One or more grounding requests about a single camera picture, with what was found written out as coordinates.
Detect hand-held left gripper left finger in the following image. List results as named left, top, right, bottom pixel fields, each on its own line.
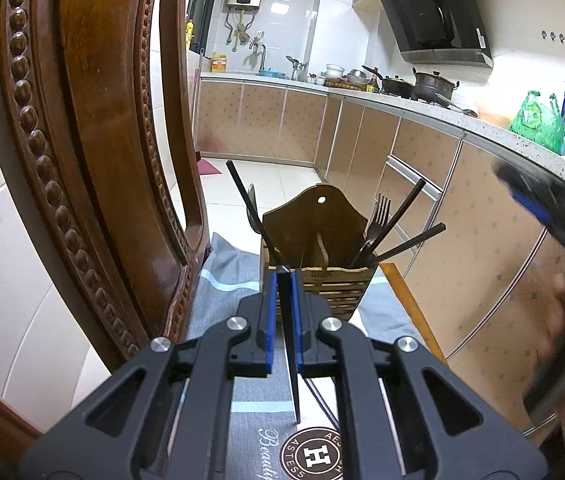
left=20, top=267, right=280, bottom=480

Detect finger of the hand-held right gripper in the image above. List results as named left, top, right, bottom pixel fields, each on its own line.
left=493, top=157, right=565, bottom=246

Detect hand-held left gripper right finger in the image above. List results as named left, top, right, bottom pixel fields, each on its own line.
left=290, top=267, right=549, bottom=480

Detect wooden utensil holder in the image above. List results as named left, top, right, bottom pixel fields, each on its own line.
left=261, top=184, right=381, bottom=322

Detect slim black chopstick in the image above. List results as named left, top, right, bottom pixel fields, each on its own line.
left=350, top=178, right=427, bottom=268
left=226, top=160, right=277, bottom=261
left=305, top=377, right=339, bottom=427
left=276, top=266, right=302, bottom=425
left=373, top=222, right=447, bottom=266

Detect silver gold-handled spoon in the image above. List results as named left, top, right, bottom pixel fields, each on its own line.
left=246, top=183, right=263, bottom=236

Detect silver fork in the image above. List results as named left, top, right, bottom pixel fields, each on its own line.
left=357, top=194, right=392, bottom=267

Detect person's right hand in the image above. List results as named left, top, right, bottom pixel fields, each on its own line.
left=537, top=275, right=565, bottom=361

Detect green plastic bag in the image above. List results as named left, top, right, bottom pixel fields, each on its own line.
left=509, top=90, right=565, bottom=156

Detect white speckled kitchen counter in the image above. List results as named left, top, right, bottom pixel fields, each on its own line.
left=200, top=70, right=565, bottom=196

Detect grey blue printed cloth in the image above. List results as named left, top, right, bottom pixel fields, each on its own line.
left=182, top=232, right=433, bottom=480

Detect large metal pot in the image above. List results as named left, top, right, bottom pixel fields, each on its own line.
left=411, top=67, right=459, bottom=103

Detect black wok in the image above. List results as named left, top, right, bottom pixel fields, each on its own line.
left=363, top=65, right=416, bottom=97

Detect black range hood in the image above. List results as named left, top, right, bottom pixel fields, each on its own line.
left=375, top=0, right=494, bottom=70

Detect metal ladles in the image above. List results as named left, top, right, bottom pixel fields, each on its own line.
left=285, top=55, right=309, bottom=81

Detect metal faucet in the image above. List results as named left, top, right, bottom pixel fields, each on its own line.
left=248, top=42, right=267, bottom=73

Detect carved brown wooden chair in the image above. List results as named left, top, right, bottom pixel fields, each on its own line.
left=0, top=0, right=447, bottom=376

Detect metal water pipes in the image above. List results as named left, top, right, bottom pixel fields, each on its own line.
left=225, top=7, right=253, bottom=53

